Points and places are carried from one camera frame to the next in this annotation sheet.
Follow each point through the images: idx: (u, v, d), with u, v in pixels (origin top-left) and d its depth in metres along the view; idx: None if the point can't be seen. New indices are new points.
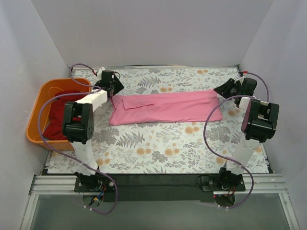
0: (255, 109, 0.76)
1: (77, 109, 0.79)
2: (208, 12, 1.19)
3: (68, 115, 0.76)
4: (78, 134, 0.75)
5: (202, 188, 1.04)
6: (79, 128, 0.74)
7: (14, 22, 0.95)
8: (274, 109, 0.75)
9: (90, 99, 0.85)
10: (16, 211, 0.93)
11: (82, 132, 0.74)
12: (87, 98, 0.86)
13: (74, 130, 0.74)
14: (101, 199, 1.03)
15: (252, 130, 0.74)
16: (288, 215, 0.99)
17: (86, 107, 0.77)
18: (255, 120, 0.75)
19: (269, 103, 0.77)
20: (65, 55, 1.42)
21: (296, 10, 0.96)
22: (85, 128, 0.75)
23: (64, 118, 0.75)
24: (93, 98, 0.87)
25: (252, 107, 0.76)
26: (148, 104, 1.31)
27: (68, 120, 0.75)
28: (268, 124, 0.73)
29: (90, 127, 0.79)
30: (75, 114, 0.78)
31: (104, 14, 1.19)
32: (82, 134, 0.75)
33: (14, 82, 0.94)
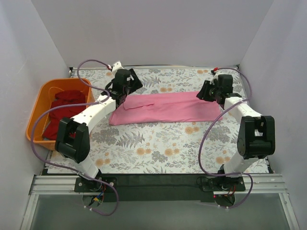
0: (250, 130, 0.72)
1: (74, 126, 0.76)
2: (208, 12, 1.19)
3: (62, 133, 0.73)
4: (71, 155, 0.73)
5: (202, 188, 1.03)
6: (71, 149, 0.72)
7: (14, 22, 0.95)
8: (270, 124, 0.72)
9: (90, 116, 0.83)
10: (16, 212, 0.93)
11: (73, 154, 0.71)
12: (88, 113, 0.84)
13: (67, 150, 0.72)
14: (101, 199, 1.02)
15: (251, 152, 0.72)
16: (288, 215, 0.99)
17: (80, 127, 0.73)
18: (252, 142, 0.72)
19: (262, 117, 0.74)
20: (65, 55, 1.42)
21: (296, 10, 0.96)
22: (76, 151, 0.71)
23: (58, 136, 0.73)
24: (93, 114, 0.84)
25: (246, 128, 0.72)
26: (148, 104, 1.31)
27: (61, 138, 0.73)
28: (266, 143, 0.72)
29: (86, 147, 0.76)
30: (70, 131, 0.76)
31: (104, 14, 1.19)
32: (74, 156, 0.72)
33: (14, 81, 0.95)
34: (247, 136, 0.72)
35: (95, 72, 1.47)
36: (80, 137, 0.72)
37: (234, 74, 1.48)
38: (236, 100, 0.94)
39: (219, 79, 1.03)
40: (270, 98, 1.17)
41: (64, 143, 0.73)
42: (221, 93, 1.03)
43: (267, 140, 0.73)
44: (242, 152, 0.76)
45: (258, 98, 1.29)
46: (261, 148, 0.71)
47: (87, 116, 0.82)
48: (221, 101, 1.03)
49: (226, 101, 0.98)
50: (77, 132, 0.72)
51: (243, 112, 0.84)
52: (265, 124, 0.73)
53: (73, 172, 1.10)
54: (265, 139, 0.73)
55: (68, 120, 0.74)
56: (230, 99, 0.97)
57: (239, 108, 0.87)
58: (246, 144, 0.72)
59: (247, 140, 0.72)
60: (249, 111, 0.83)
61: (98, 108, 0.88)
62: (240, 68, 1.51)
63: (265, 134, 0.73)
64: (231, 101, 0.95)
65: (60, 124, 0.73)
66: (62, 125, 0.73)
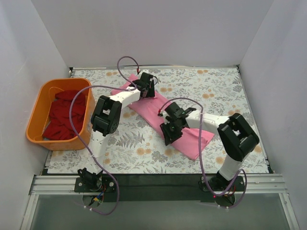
0: (232, 134, 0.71)
1: (109, 104, 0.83)
2: (208, 12, 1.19)
3: (100, 107, 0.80)
4: (103, 127, 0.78)
5: (202, 188, 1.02)
6: (104, 121, 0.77)
7: (13, 22, 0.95)
8: (241, 120, 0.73)
9: (123, 98, 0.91)
10: (16, 211, 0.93)
11: (105, 125, 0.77)
12: (120, 96, 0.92)
13: (100, 122, 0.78)
14: (102, 199, 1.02)
15: (245, 152, 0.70)
16: (288, 215, 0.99)
17: (116, 104, 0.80)
18: (241, 143, 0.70)
19: (232, 117, 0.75)
20: (65, 55, 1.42)
21: (296, 10, 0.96)
22: (109, 123, 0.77)
23: (96, 109, 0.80)
24: (125, 97, 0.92)
25: (228, 134, 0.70)
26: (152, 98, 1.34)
27: (98, 111, 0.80)
28: (250, 136, 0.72)
29: (115, 123, 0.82)
30: (105, 108, 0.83)
31: (105, 14, 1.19)
32: (106, 128, 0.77)
33: (14, 82, 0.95)
34: (232, 140, 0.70)
35: (95, 72, 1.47)
36: (115, 112, 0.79)
37: (234, 74, 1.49)
38: (196, 114, 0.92)
39: (168, 111, 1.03)
40: (270, 98, 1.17)
41: (99, 116, 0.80)
42: (177, 118, 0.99)
43: (249, 133, 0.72)
44: (237, 157, 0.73)
45: (258, 98, 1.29)
46: (249, 143, 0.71)
47: (120, 98, 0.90)
48: (182, 121, 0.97)
49: (188, 120, 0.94)
50: (113, 107, 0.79)
51: (212, 122, 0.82)
52: (237, 121, 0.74)
53: (73, 172, 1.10)
54: (247, 133, 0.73)
55: (106, 98, 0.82)
56: (189, 116, 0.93)
57: (206, 120, 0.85)
58: (238, 148, 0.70)
59: (234, 142, 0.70)
60: (217, 118, 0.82)
61: (128, 93, 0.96)
62: (240, 68, 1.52)
63: (243, 130, 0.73)
64: (193, 117, 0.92)
65: (99, 99, 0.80)
66: (101, 101, 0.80)
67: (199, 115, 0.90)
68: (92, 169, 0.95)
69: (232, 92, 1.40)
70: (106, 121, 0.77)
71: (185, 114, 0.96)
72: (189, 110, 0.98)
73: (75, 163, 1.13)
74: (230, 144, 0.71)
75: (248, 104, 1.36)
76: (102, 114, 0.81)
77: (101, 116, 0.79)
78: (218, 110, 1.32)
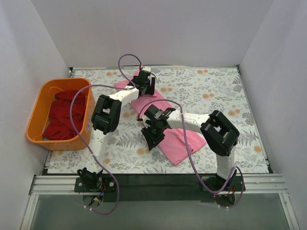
0: (215, 132, 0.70)
1: (109, 103, 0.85)
2: (208, 12, 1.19)
3: (100, 106, 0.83)
4: (103, 125, 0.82)
5: (202, 188, 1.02)
6: (104, 120, 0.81)
7: (13, 21, 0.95)
8: (220, 116, 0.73)
9: (122, 97, 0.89)
10: (16, 211, 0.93)
11: (106, 124, 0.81)
12: (118, 94, 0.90)
13: (101, 120, 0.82)
14: (101, 199, 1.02)
15: (229, 147, 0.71)
16: (288, 215, 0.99)
17: (116, 102, 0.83)
18: (224, 139, 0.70)
19: (212, 114, 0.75)
20: (65, 55, 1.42)
21: (296, 10, 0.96)
22: (109, 122, 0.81)
23: (96, 108, 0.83)
24: (124, 96, 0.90)
25: (211, 132, 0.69)
26: (152, 97, 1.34)
27: (98, 110, 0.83)
28: (231, 131, 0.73)
29: (115, 121, 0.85)
30: (105, 106, 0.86)
31: (104, 14, 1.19)
32: (106, 126, 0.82)
33: (14, 82, 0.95)
34: (216, 138, 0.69)
35: (95, 72, 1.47)
36: (115, 111, 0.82)
37: (234, 74, 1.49)
38: (176, 114, 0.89)
39: (148, 115, 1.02)
40: (270, 98, 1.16)
41: (99, 115, 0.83)
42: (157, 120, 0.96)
43: (230, 129, 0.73)
44: (220, 153, 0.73)
45: (258, 97, 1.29)
46: (230, 138, 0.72)
47: (119, 97, 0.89)
48: (163, 123, 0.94)
49: (169, 122, 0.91)
50: (112, 106, 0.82)
51: (194, 121, 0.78)
52: (217, 118, 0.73)
53: (73, 172, 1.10)
54: (228, 129, 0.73)
55: (106, 97, 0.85)
56: (170, 118, 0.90)
57: (187, 120, 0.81)
58: (221, 144, 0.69)
59: (218, 140, 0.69)
60: (197, 117, 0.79)
61: (128, 91, 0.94)
62: (240, 68, 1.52)
63: (224, 126, 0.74)
64: (174, 118, 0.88)
65: (99, 99, 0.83)
66: (101, 100, 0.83)
67: (179, 115, 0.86)
68: (93, 168, 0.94)
69: (232, 92, 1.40)
70: (106, 120, 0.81)
71: (165, 115, 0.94)
72: (168, 111, 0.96)
73: (75, 163, 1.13)
74: (214, 142, 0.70)
75: (248, 104, 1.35)
76: (103, 113, 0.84)
77: (101, 115, 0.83)
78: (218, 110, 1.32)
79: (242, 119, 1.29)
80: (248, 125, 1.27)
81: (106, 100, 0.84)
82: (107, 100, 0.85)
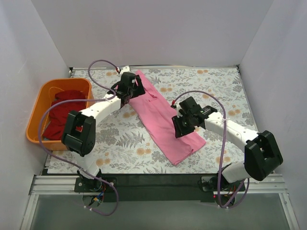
0: (259, 154, 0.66)
1: (81, 120, 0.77)
2: (208, 12, 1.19)
3: (69, 126, 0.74)
4: (76, 147, 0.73)
5: (202, 188, 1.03)
6: (76, 141, 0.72)
7: (13, 21, 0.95)
8: (271, 140, 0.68)
9: (98, 110, 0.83)
10: (16, 212, 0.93)
11: (79, 145, 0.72)
12: (94, 108, 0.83)
13: (73, 142, 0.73)
14: (102, 199, 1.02)
15: (267, 175, 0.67)
16: (288, 215, 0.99)
17: (88, 120, 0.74)
18: (265, 164, 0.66)
19: (261, 134, 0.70)
20: (65, 55, 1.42)
21: (296, 10, 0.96)
22: (83, 143, 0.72)
23: (66, 128, 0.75)
24: (100, 109, 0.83)
25: (255, 154, 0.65)
26: (152, 97, 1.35)
27: (68, 130, 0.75)
28: (275, 159, 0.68)
29: (90, 141, 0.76)
30: (77, 124, 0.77)
31: (104, 14, 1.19)
32: (79, 148, 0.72)
33: (14, 81, 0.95)
34: (259, 160, 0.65)
35: (95, 72, 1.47)
36: (88, 129, 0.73)
37: (234, 74, 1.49)
38: (218, 118, 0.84)
39: (183, 106, 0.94)
40: (271, 98, 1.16)
41: (70, 135, 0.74)
42: (194, 115, 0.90)
43: (275, 155, 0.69)
44: (254, 176, 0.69)
45: (258, 97, 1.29)
46: (271, 166, 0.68)
47: (94, 111, 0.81)
48: (199, 120, 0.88)
49: (206, 122, 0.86)
50: (85, 124, 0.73)
51: (237, 134, 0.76)
52: (266, 140, 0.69)
53: (73, 172, 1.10)
54: (273, 155, 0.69)
55: (77, 114, 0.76)
56: (209, 119, 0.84)
57: (230, 130, 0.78)
58: (261, 169, 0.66)
59: (259, 165, 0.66)
60: (242, 131, 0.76)
61: (105, 104, 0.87)
62: (240, 68, 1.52)
63: (270, 151, 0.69)
64: (214, 121, 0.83)
65: (68, 117, 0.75)
66: (71, 119, 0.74)
67: (221, 120, 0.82)
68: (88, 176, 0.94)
69: (232, 92, 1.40)
70: (79, 140, 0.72)
71: (203, 113, 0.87)
72: (207, 109, 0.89)
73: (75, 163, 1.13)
74: (254, 164, 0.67)
75: (248, 104, 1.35)
76: (75, 132, 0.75)
77: (73, 135, 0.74)
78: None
79: (242, 119, 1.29)
80: (248, 124, 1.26)
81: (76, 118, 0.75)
82: (78, 118, 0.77)
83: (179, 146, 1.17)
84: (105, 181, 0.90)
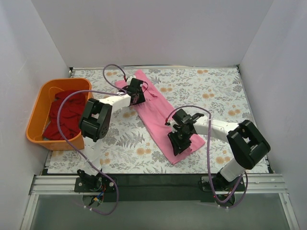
0: (242, 142, 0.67)
1: (99, 107, 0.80)
2: (208, 12, 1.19)
3: (88, 111, 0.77)
4: (91, 132, 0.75)
5: (202, 188, 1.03)
6: (93, 125, 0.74)
7: (13, 22, 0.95)
8: (251, 127, 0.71)
9: (112, 101, 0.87)
10: (16, 212, 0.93)
11: (94, 130, 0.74)
12: (109, 99, 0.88)
13: (88, 126, 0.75)
14: (102, 199, 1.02)
15: (256, 161, 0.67)
16: (289, 215, 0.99)
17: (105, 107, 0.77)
18: (251, 151, 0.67)
19: (241, 123, 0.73)
20: (65, 55, 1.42)
21: (296, 10, 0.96)
22: (98, 128, 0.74)
23: (84, 112, 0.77)
24: (115, 101, 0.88)
25: (238, 141, 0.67)
26: (152, 96, 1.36)
27: (87, 115, 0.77)
28: (261, 144, 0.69)
29: (105, 127, 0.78)
30: (94, 111, 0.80)
31: (104, 14, 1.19)
32: (94, 132, 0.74)
33: (14, 81, 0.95)
34: (243, 148, 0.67)
35: (95, 72, 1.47)
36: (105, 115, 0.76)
37: (234, 74, 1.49)
38: (204, 120, 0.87)
39: (175, 119, 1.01)
40: (270, 98, 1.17)
41: (87, 120, 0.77)
42: (184, 124, 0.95)
43: (260, 142, 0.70)
44: (245, 166, 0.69)
45: (258, 97, 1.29)
46: (259, 152, 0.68)
47: (110, 101, 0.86)
48: (190, 127, 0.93)
49: (195, 126, 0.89)
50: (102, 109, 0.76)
51: (221, 129, 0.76)
52: (247, 129, 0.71)
53: (73, 172, 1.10)
54: (258, 142, 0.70)
55: (95, 101, 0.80)
56: (197, 122, 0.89)
57: (214, 126, 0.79)
58: (248, 156, 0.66)
59: (245, 152, 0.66)
60: (225, 124, 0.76)
61: (118, 97, 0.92)
62: (240, 68, 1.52)
63: (253, 138, 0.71)
64: (201, 123, 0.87)
65: (87, 103, 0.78)
66: (90, 104, 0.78)
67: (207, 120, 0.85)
68: (89, 171, 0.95)
69: (232, 92, 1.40)
70: (95, 125, 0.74)
71: (192, 120, 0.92)
72: (197, 116, 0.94)
73: (75, 163, 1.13)
74: (240, 153, 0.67)
75: (248, 104, 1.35)
76: (91, 118, 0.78)
77: (89, 120, 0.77)
78: (217, 110, 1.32)
79: (242, 119, 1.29)
80: None
81: (95, 104, 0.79)
82: (97, 105, 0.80)
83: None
84: (109, 177, 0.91)
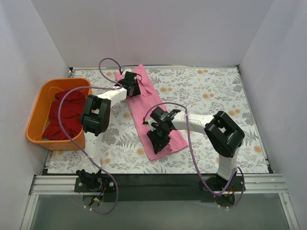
0: (219, 132, 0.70)
1: (97, 103, 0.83)
2: (208, 12, 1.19)
3: (88, 107, 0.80)
4: (94, 126, 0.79)
5: (202, 188, 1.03)
6: (94, 120, 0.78)
7: (13, 22, 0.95)
8: (225, 117, 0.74)
9: (110, 96, 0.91)
10: (16, 212, 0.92)
11: (96, 124, 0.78)
12: (107, 94, 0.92)
13: (91, 121, 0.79)
14: (102, 199, 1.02)
15: (233, 149, 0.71)
16: (289, 215, 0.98)
17: (104, 102, 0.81)
18: (228, 140, 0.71)
19: (215, 114, 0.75)
20: (65, 55, 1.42)
21: (296, 10, 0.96)
22: (100, 122, 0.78)
23: (84, 109, 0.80)
24: (112, 96, 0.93)
25: (215, 133, 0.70)
26: (147, 92, 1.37)
27: (87, 111, 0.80)
28: (236, 132, 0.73)
29: (106, 121, 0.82)
30: (94, 107, 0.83)
31: (104, 14, 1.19)
32: (97, 127, 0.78)
33: (14, 81, 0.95)
34: (220, 139, 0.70)
35: (95, 72, 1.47)
36: (105, 110, 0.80)
37: (234, 74, 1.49)
38: (182, 115, 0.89)
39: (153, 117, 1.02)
40: (270, 98, 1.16)
41: (88, 116, 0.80)
42: (162, 121, 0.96)
43: (234, 129, 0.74)
44: (226, 154, 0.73)
45: (258, 97, 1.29)
46: (235, 139, 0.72)
47: (107, 96, 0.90)
48: (169, 124, 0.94)
49: (174, 122, 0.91)
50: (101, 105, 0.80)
51: (198, 122, 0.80)
52: (222, 119, 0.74)
53: (73, 172, 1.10)
54: (232, 130, 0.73)
55: (94, 97, 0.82)
56: (175, 118, 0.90)
57: (191, 120, 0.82)
58: (227, 146, 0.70)
59: (223, 142, 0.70)
60: (202, 118, 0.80)
61: (115, 92, 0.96)
62: (240, 68, 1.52)
63: (229, 127, 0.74)
64: (179, 119, 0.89)
65: (87, 99, 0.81)
66: (89, 100, 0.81)
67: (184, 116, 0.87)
68: (90, 169, 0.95)
69: (232, 92, 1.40)
70: (97, 120, 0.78)
71: (170, 117, 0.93)
72: (173, 112, 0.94)
73: (75, 163, 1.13)
74: (218, 143, 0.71)
75: (248, 104, 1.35)
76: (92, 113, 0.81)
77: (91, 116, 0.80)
78: (218, 110, 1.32)
79: (242, 119, 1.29)
80: (248, 125, 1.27)
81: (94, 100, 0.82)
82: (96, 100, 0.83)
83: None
84: (111, 177, 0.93)
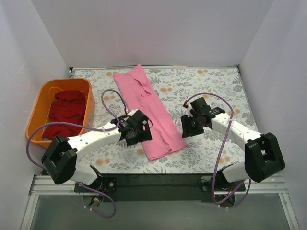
0: (258, 154, 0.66)
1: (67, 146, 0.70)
2: (209, 12, 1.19)
3: (51, 150, 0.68)
4: (52, 175, 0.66)
5: (202, 188, 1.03)
6: (53, 168, 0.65)
7: (14, 22, 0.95)
8: (273, 142, 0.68)
9: (86, 143, 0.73)
10: (16, 212, 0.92)
11: (53, 175, 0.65)
12: (85, 139, 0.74)
13: (50, 168, 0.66)
14: (101, 199, 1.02)
15: (266, 176, 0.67)
16: (288, 215, 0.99)
17: (70, 152, 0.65)
18: (265, 165, 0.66)
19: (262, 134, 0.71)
20: (65, 55, 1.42)
21: (296, 10, 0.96)
22: (57, 173, 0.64)
23: (48, 150, 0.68)
24: (90, 143, 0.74)
25: (254, 153, 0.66)
26: (145, 92, 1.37)
27: (49, 154, 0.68)
28: (276, 162, 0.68)
29: (71, 172, 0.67)
30: (62, 150, 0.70)
31: (104, 14, 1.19)
32: (53, 177, 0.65)
33: (14, 82, 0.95)
34: (257, 161, 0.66)
35: (95, 72, 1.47)
36: (65, 162, 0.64)
37: (234, 74, 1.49)
38: (224, 118, 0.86)
39: (194, 106, 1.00)
40: (271, 98, 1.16)
41: (49, 159, 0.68)
42: (202, 115, 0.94)
43: (276, 158, 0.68)
44: (253, 177, 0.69)
45: (258, 98, 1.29)
46: (272, 168, 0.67)
47: (83, 143, 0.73)
48: (206, 120, 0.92)
49: (213, 121, 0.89)
50: (65, 154, 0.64)
51: (240, 133, 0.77)
52: (268, 142, 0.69)
53: None
54: (274, 158, 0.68)
55: (63, 140, 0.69)
56: (216, 119, 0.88)
57: (234, 129, 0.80)
58: (260, 170, 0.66)
59: (258, 166, 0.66)
60: (246, 131, 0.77)
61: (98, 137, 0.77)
62: (240, 68, 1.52)
63: (271, 153, 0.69)
64: (220, 121, 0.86)
65: (53, 141, 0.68)
66: (55, 142, 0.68)
67: (227, 120, 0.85)
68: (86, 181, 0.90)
69: (232, 92, 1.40)
70: (55, 168, 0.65)
71: (211, 114, 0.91)
72: (217, 110, 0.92)
73: None
74: (253, 165, 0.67)
75: (248, 104, 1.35)
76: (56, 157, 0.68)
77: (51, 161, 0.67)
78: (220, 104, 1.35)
79: (242, 119, 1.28)
80: (248, 124, 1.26)
81: (61, 143, 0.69)
82: (65, 144, 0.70)
83: (160, 143, 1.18)
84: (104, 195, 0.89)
